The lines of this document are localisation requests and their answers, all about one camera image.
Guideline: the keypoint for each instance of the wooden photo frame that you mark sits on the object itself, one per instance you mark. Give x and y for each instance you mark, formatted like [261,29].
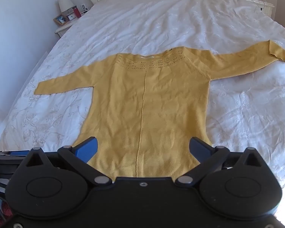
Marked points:
[61,19]

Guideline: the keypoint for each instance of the cream bedside table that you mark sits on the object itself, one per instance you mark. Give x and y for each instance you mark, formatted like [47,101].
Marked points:
[263,4]
[66,28]

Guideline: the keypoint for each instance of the red box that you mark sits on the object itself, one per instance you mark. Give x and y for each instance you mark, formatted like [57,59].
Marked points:
[77,12]

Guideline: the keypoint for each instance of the small white alarm clock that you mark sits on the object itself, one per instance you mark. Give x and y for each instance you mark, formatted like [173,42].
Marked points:
[71,16]

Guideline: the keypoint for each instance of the dark red patterned cloth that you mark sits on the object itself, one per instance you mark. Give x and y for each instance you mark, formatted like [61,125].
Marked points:
[6,210]

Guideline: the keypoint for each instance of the white embroidered bed cover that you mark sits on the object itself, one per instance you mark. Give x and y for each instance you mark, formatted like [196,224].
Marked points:
[180,23]

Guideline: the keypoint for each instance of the white table lamp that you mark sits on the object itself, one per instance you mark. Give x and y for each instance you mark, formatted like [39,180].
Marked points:
[66,4]

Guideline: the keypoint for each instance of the white wall socket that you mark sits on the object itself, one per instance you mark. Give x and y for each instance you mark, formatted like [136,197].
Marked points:
[83,6]

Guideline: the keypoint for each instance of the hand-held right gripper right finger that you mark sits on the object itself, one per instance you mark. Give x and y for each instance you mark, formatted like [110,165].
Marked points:
[199,148]

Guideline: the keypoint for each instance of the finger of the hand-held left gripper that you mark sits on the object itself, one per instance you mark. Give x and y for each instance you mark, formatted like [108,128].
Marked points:
[20,153]

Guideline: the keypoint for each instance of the yellow knit sweater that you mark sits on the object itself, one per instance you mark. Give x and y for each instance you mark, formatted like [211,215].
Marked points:
[147,104]

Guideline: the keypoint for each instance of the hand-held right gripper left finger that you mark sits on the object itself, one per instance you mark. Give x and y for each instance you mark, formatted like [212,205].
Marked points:
[88,150]

